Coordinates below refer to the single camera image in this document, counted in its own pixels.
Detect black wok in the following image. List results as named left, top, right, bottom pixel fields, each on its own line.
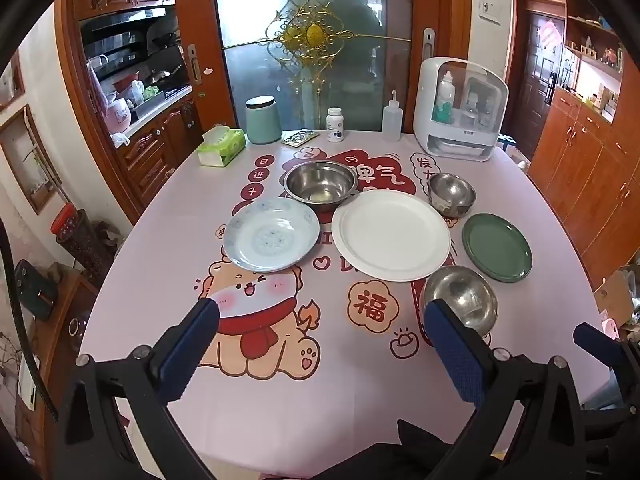
left=150, top=62, right=186, bottom=86

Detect wide steel bowl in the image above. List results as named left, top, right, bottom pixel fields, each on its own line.
left=284, top=160, right=360, bottom=206

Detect small steel bowl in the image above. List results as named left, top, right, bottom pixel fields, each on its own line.
left=426, top=172, right=477, bottom=219

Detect blue patterned plate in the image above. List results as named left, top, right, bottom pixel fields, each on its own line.
left=222, top=197, right=321, bottom=273

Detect wooden kitchen base cabinets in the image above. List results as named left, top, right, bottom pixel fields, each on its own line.
left=115, top=95, right=201, bottom=206

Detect black cable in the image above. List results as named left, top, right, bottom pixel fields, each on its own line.
left=0, top=220, right=57, bottom=423

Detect green plate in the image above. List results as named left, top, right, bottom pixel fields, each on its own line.
left=461, top=213, right=533, bottom=283

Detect pink pot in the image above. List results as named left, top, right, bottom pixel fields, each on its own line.
left=102, top=97, right=133, bottom=136

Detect mint canister with black lid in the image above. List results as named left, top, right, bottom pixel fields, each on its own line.
left=245, top=95, right=283, bottom=145

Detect white pill bottle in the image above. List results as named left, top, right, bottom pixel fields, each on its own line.
left=326, top=107, right=346, bottom=142

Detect black device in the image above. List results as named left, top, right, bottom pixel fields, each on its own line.
left=14, top=259, right=58, bottom=321

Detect wooden wall cabinet unit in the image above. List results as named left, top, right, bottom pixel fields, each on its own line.
left=527, top=0, right=640, bottom=291

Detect white bottle sterilizer cabinet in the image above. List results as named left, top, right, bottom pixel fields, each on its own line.
left=413, top=57, right=509, bottom=162

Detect jar with red lid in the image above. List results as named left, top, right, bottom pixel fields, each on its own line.
left=50, top=203, right=116, bottom=281

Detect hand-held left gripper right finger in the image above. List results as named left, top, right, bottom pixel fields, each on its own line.
left=424, top=298, right=588, bottom=480

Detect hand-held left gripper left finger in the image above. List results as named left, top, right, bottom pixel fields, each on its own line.
left=52, top=299, right=221, bottom=480

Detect range hood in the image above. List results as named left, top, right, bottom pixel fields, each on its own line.
left=80, top=7, right=168, bottom=43

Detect patterned square coaster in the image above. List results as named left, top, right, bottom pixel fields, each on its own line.
left=281, top=130, right=321, bottom=148

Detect glass door with gold ornament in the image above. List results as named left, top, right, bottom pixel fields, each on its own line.
left=212, top=0, right=416, bottom=133

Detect clear squeeze bottle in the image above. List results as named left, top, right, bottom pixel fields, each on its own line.
left=382, top=89, right=403, bottom=142

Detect wooden framed wall picture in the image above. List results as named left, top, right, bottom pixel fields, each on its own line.
left=0, top=105, right=63, bottom=216

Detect wooden side cabinet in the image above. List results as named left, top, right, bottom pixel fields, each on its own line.
left=15, top=270, right=101, bottom=480

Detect green tissue pack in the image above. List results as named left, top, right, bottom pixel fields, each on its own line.
left=196, top=125, right=247, bottom=167

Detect large white plate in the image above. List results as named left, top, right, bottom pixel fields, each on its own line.
left=331, top=190, right=452, bottom=282

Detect dark brown entry door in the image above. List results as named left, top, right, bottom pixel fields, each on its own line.
left=515, top=0, right=566, bottom=133

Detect white and teal bottle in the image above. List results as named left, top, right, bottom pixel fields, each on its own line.
left=432, top=71, right=457, bottom=123

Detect deep steel bowl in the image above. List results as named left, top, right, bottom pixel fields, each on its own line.
left=419, top=266, right=499, bottom=341

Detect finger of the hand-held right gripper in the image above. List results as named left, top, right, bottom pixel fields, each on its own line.
left=573, top=323, right=628, bottom=368

